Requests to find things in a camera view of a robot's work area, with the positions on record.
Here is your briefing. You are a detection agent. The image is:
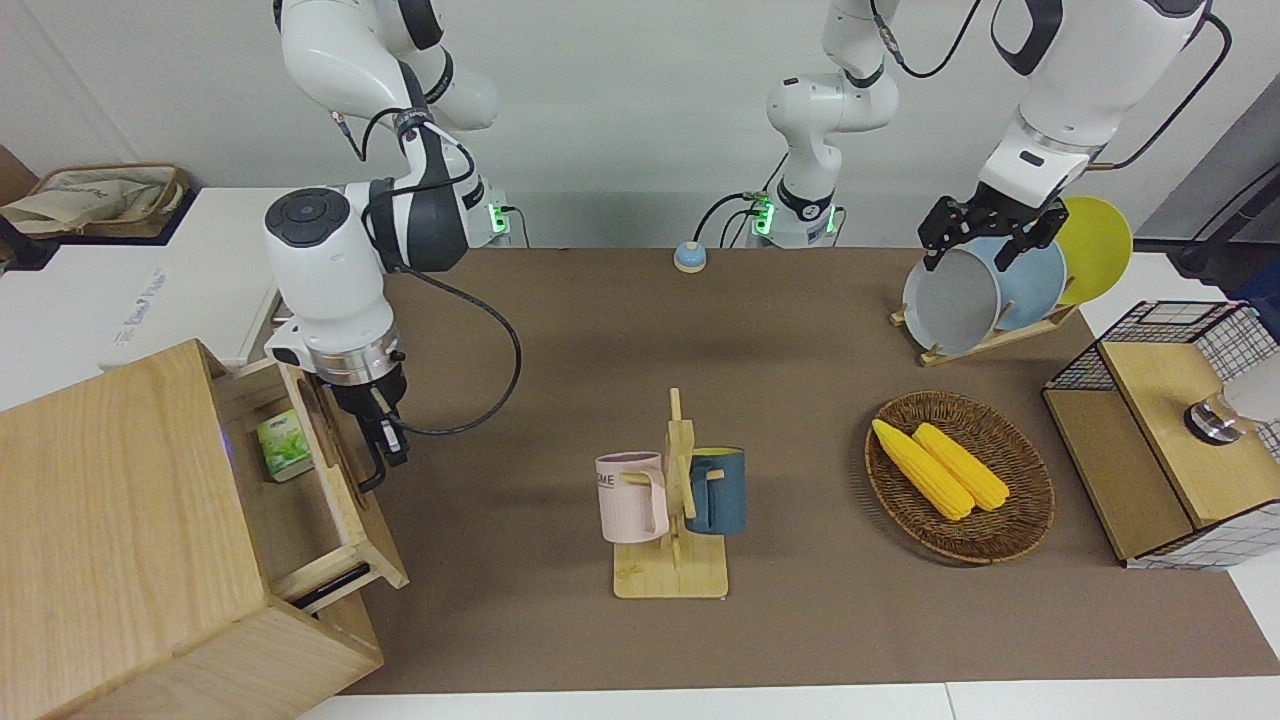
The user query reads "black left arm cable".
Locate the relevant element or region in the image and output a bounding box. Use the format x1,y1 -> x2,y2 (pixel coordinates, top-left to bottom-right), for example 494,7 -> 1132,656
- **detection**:
1090,8 -> 1234,171
868,0 -> 987,80

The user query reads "black drawer slide rail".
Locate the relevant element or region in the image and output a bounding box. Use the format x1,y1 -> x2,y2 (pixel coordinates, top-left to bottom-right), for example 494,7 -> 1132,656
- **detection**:
293,562 -> 373,612

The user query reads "white cylinder with glass base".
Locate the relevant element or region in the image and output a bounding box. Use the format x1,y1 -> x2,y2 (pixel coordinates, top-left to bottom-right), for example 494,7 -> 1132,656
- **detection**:
1184,350 -> 1280,446

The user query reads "dark blue mug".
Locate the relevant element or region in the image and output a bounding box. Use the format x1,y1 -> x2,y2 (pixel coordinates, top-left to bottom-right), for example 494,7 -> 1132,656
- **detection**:
686,447 -> 747,536

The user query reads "gray plate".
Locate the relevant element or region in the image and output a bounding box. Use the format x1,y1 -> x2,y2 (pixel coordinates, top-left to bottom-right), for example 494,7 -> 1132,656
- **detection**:
902,247 -> 1004,357

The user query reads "wooden mug stand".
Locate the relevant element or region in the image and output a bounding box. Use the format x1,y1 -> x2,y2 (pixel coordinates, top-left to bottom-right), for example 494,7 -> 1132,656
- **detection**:
612,388 -> 731,601

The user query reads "brown table mat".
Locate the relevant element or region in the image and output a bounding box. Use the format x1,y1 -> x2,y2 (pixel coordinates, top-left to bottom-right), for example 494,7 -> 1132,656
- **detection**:
340,247 -> 1280,697

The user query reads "black equipment stand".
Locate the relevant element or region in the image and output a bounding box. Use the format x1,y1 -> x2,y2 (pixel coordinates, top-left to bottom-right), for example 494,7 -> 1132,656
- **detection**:
1168,165 -> 1280,301

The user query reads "green tea box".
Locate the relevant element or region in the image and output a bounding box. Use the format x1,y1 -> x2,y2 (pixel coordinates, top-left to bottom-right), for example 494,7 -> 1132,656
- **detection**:
255,408 -> 317,484

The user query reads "wooden plate rack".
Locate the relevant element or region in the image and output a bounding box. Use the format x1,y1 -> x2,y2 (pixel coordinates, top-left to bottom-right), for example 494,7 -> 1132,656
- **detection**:
890,303 -> 1083,368

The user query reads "round wicker tray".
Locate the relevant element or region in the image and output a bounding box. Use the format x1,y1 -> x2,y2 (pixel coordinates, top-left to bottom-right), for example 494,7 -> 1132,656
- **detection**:
864,390 -> 1057,567

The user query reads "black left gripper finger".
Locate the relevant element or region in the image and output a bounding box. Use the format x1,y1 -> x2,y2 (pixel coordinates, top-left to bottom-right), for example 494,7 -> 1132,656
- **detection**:
995,205 -> 1069,273
920,200 -> 969,273

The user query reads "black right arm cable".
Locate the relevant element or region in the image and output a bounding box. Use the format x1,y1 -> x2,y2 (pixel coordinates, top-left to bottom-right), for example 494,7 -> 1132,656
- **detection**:
333,105 -> 524,438

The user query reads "wooden shelf box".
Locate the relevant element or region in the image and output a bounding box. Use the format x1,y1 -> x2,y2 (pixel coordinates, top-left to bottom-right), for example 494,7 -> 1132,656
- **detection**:
1043,340 -> 1280,563

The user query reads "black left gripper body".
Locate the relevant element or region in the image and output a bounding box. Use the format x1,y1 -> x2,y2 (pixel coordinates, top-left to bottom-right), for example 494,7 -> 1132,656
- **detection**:
945,195 -> 1051,239

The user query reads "short corn cob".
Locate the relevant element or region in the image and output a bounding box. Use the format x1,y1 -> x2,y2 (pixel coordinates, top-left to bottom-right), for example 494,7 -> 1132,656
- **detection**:
912,422 -> 1011,513

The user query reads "long pointed corn cob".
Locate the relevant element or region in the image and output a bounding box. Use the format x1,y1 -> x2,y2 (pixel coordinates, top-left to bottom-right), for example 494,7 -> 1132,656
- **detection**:
871,418 -> 976,522

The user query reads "black wire grid basket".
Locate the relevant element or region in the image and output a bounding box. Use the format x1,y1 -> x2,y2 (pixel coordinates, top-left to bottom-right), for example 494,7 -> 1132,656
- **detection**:
1042,300 -> 1280,573

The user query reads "wooden drawer cabinet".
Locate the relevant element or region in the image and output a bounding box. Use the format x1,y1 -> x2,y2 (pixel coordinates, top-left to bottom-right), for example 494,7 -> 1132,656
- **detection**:
0,338 -> 387,720

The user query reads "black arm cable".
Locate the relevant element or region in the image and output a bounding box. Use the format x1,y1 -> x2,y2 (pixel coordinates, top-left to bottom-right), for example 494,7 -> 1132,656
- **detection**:
333,105 -> 524,438
868,0 -> 987,80
1090,8 -> 1234,171

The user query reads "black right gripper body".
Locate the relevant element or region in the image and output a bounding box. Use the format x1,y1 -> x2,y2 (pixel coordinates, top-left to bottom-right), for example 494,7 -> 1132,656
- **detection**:
330,368 -> 409,426

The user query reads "wooden drawer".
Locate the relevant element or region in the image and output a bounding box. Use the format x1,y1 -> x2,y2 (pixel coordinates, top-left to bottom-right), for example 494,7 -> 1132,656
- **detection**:
213,357 -> 410,614

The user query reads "light blue plate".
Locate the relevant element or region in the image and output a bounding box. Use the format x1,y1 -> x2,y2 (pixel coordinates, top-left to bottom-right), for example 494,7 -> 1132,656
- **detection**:
968,238 -> 1069,331

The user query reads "pink mug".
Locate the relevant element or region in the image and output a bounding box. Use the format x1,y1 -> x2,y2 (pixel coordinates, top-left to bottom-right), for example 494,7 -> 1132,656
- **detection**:
595,452 -> 670,544

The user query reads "yellow plate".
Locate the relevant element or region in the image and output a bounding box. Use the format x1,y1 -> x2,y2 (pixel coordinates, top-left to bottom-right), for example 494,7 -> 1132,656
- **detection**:
1050,196 -> 1134,306

